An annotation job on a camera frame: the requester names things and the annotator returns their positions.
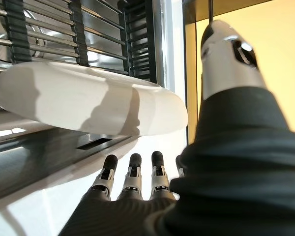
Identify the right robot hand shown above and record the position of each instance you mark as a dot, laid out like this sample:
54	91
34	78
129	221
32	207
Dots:
236	172

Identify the cream ceramic plate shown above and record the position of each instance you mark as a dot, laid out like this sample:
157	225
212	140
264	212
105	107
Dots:
88	103

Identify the stainless steel sink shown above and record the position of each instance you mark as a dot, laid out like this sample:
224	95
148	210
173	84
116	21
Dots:
39	157

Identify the black dish drying rack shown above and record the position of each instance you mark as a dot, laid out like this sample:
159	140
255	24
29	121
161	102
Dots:
17	29

